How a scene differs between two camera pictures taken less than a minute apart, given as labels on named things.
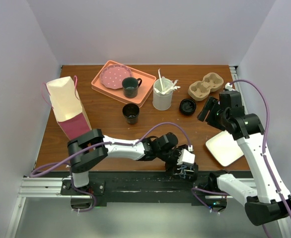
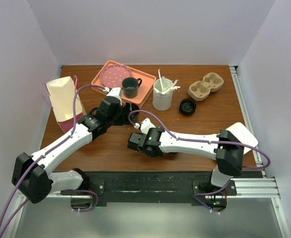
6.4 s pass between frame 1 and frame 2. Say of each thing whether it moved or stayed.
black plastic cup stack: stayed
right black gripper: moved
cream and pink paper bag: stayed
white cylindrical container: stayed
